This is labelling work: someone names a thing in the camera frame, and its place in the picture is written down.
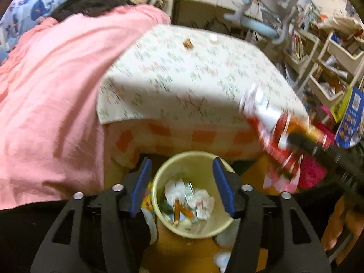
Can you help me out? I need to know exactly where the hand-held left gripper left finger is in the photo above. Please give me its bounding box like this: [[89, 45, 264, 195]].
[[30, 157, 153, 273]]

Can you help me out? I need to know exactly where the blue desk chair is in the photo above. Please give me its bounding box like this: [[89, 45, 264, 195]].
[[223, 0, 300, 45]]

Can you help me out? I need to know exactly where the black jacket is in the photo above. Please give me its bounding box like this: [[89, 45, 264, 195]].
[[50, 0, 135, 22]]

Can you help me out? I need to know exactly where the orange checked sheet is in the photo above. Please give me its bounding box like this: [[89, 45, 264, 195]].
[[106, 119, 268, 169]]

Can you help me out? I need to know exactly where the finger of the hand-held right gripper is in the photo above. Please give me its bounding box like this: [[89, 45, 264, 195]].
[[286, 132, 319, 156]]

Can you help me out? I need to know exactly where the blue printed carton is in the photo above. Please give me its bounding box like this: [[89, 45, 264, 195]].
[[335, 86, 364, 149]]

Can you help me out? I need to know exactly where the orange wrapper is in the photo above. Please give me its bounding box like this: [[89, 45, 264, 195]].
[[173, 199, 194, 224]]

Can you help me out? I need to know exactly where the striped pillow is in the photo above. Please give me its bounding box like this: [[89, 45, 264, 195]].
[[131, 0, 164, 8]]

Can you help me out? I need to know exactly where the yellow waste bin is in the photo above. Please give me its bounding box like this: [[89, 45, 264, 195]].
[[151, 152, 238, 238]]

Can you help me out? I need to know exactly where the red white snack packet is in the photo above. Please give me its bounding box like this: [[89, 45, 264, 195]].
[[239, 84, 332, 194]]

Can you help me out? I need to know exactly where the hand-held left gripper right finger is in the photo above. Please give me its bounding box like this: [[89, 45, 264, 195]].
[[213, 156, 332, 273]]

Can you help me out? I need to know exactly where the whale print curtain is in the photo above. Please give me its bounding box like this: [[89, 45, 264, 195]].
[[0, 0, 78, 52]]

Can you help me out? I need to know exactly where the white book cart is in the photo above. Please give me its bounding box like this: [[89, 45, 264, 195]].
[[308, 31, 364, 109]]

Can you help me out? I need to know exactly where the pink red bag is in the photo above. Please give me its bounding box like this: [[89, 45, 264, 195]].
[[298, 105, 338, 190]]

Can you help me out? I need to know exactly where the pink duvet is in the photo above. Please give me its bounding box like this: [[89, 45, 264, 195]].
[[0, 4, 172, 211]]

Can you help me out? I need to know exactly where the floral tablecloth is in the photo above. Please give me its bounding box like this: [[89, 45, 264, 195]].
[[97, 24, 309, 126]]

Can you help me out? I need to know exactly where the large white tissue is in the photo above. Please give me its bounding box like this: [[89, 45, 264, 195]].
[[188, 189, 216, 220]]

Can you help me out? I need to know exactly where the person's right hand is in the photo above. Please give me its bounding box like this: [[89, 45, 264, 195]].
[[321, 196, 361, 253]]

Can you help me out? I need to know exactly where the white plastic object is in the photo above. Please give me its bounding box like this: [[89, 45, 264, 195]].
[[142, 207, 157, 243]]

